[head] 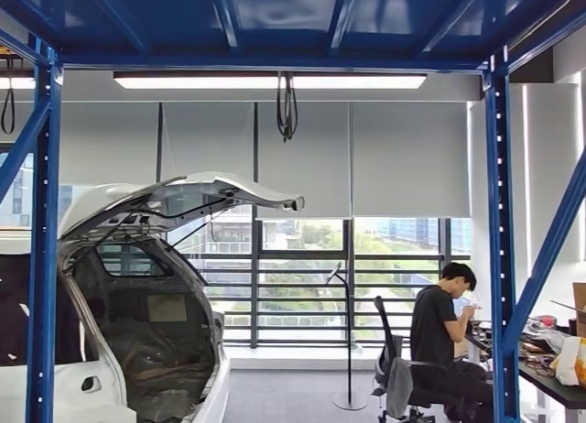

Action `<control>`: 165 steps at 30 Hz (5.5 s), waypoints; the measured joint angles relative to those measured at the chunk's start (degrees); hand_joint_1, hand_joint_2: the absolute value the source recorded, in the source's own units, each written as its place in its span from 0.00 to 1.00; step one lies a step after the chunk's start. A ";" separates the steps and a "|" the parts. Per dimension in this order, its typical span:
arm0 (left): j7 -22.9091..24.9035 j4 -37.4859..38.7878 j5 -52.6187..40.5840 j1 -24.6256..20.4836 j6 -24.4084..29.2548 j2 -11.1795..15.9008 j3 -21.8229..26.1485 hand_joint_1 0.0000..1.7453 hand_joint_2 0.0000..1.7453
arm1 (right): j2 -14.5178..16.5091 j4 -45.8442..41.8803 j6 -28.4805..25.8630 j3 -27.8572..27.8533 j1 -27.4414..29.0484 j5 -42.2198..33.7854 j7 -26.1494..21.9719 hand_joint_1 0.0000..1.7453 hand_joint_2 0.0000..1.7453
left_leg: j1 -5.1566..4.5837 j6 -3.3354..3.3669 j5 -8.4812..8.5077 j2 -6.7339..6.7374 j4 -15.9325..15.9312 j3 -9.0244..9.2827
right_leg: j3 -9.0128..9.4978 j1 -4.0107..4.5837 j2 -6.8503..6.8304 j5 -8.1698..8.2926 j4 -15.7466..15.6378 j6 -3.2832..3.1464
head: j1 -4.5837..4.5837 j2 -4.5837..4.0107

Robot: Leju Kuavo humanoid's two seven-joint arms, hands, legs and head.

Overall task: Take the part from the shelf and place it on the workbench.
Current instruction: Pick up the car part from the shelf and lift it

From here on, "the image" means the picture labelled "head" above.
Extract blue metal shelf rack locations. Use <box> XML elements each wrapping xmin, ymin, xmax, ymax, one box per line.
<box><xmin>0</xmin><ymin>0</ymin><xmax>586</xmax><ymax>423</ymax></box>

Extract grey roller blind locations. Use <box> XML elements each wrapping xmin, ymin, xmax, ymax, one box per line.
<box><xmin>162</xmin><ymin>103</ymin><xmax>254</xmax><ymax>185</ymax></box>
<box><xmin>257</xmin><ymin>103</ymin><xmax>351</xmax><ymax>220</ymax></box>
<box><xmin>60</xmin><ymin>103</ymin><xmax>159</xmax><ymax>188</ymax></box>
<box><xmin>353</xmin><ymin>103</ymin><xmax>471</xmax><ymax>219</ymax></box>
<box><xmin>0</xmin><ymin>102</ymin><xmax>32</xmax><ymax>146</ymax></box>

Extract white car tailgate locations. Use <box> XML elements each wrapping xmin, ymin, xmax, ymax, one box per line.
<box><xmin>58</xmin><ymin>171</ymin><xmax>305</xmax><ymax>245</ymax></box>

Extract black floor stand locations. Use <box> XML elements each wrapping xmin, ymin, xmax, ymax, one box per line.
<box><xmin>325</xmin><ymin>262</ymin><xmax>367</xmax><ymax>412</ymax></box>

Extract black office chair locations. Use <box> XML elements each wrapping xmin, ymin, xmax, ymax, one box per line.
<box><xmin>371</xmin><ymin>296</ymin><xmax>440</xmax><ymax>423</ymax></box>

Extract long ceiling light bar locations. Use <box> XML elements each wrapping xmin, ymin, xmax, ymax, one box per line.
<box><xmin>0</xmin><ymin>75</ymin><xmax>37</xmax><ymax>91</ymax></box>
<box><xmin>113</xmin><ymin>72</ymin><xmax>427</xmax><ymax>91</ymax></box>

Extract person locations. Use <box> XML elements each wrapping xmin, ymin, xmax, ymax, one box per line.
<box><xmin>409</xmin><ymin>262</ymin><xmax>494</xmax><ymax>423</ymax></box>

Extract grey jacket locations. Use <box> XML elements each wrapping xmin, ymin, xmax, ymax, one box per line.
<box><xmin>385</xmin><ymin>356</ymin><xmax>414</xmax><ymax>420</ymax></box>

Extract black desk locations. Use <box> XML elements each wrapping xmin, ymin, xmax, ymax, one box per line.
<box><xmin>467</xmin><ymin>329</ymin><xmax>586</xmax><ymax>423</ymax></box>

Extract white plastic bag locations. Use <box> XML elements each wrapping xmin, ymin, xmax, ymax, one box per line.
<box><xmin>554</xmin><ymin>337</ymin><xmax>581</xmax><ymax>387</ymax></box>

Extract cardboard box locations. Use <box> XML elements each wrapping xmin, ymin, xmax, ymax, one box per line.
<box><xmin>572</xmin><ymin>281</ymin><xmax>586</xmax><ymax>340</ymax></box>

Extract white car body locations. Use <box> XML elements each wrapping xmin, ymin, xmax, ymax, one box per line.
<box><xmin>0</xmin><ymin>183</ymin><xmax>231</xmax><ymax>423</ymax></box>

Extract hanging black cable loop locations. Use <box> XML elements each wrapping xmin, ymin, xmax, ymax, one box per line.
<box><xmin>276</xmin><ymin>72</ymin><xmax>298</xmax><ymax>144</ymax></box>

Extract dark window frame with railing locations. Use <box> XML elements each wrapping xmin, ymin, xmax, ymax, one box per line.
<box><xmin>167</xmin><ymin>216</ymin><xmax>473</xmax><ymax>349</ymax></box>

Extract hanging black cable loops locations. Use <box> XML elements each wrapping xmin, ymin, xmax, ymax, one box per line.
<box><xmin>0</xmin><ymin>59</ymin><xmax>17</xmax><ymax>136</ymax></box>

